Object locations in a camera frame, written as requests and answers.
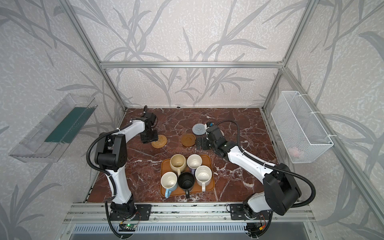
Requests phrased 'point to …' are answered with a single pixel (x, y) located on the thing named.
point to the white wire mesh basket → (302, 136)
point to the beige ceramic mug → (178, 162)
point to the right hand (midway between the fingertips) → (203, 135)
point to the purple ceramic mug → (194, 161)
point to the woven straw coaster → (161, 143)
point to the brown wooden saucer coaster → (188, 140)
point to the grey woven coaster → (199, 129)
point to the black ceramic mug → (186, 181)
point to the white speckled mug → (203, 176)
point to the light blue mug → (169, 181)
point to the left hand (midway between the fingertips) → (155, 135)
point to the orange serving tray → (207, 160)
